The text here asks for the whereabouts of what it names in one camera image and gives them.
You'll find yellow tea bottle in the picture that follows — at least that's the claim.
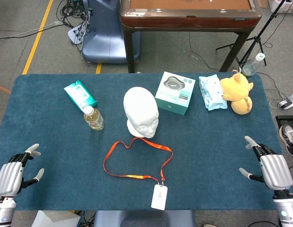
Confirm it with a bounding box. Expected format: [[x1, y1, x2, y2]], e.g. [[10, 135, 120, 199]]
[[83, 105, 105, 131]]

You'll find blue carpet table cover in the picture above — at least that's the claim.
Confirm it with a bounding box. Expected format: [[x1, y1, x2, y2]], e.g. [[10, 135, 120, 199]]
[[0, 72, 293, 211]]

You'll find white power strip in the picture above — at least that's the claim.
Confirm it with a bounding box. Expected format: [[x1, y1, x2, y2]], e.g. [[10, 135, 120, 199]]
[[278, 93, 293, 111]]

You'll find clear water bottle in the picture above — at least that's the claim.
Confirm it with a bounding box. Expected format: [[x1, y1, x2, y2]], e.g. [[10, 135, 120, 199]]
[[241, 52, 266, 79]]

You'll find black floor cable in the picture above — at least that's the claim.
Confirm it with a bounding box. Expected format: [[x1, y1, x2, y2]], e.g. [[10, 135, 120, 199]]
[[0, 22, 67, 43]]

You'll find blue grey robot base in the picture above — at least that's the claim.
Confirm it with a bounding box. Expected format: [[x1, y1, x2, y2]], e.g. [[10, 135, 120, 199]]
[[81, 0, 142, 64]]

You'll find yellow plush toy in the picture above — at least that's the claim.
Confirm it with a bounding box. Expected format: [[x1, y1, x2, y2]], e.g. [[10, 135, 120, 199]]
[[219, 67, 254, 115]]

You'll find black cable bundle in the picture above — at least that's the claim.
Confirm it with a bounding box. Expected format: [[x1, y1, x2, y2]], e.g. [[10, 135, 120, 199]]
[[56, 0, 94, 31]]

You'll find orange lanyard strap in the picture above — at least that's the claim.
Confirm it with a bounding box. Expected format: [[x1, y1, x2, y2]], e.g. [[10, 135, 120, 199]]
[[103, 137, 173, 186]]

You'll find white foam mannequin head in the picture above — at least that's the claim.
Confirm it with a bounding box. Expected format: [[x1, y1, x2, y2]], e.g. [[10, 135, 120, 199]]
[[123, 87, 160, 139]]

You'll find brown wooden stick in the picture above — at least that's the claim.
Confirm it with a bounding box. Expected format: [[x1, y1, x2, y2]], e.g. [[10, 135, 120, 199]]
[[0, 82, 11, 95]]

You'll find light blue wipes pack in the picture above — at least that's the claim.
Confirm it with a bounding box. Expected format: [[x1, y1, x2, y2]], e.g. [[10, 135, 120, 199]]
[[198, 74, 228, 111]]

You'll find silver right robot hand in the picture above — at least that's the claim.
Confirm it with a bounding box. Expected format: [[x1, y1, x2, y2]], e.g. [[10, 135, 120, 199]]
[[239, 135, 293, 192]]

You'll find white paper box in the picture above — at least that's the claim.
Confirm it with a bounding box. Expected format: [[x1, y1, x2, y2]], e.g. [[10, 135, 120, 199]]
[[31, 210, 81, 227]]

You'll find brown mahjong table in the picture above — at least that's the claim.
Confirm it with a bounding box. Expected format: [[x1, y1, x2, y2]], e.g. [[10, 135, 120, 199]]
[[120, 0, 263, 73]]

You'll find white printed carton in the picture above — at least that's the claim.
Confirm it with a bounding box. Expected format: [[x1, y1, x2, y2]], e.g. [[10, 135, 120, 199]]
[[268, 0, 293, 14]]

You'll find white badge card holder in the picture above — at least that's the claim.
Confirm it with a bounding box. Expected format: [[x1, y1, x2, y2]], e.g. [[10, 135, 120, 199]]
[[151, 181, 168, 210]]

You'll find blue grey robot torso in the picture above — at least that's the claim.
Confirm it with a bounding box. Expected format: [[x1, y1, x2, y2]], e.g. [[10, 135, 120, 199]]
[[93, 209, 196, 227]]

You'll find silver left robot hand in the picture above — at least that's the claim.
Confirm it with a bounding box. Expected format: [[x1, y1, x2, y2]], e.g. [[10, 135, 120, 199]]
[[0, 143, 45, 198]]

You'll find teal speaker box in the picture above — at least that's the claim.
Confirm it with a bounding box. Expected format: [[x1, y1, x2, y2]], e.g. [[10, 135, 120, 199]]
[[155, 71, 196, 116]]

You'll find green wet wipes pack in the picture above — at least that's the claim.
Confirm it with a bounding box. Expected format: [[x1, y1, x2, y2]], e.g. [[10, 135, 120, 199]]
[[63, 80, 98, 112]]

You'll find black foot pedal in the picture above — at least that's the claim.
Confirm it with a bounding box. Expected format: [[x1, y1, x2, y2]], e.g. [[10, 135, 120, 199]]
[[276, 115, 293, 130]]

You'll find black tripod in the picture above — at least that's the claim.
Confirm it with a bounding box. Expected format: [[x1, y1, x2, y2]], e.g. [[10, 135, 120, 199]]
[[216, 0, 289, 69]]

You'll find grey black sneaker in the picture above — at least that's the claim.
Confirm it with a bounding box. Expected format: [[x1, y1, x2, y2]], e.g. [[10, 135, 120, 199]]
[[278, 124, 293, 157]]

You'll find white multi-plug power board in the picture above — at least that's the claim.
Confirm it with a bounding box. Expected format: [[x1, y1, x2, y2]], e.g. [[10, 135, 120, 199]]
[[67, 20, 89, 45]]

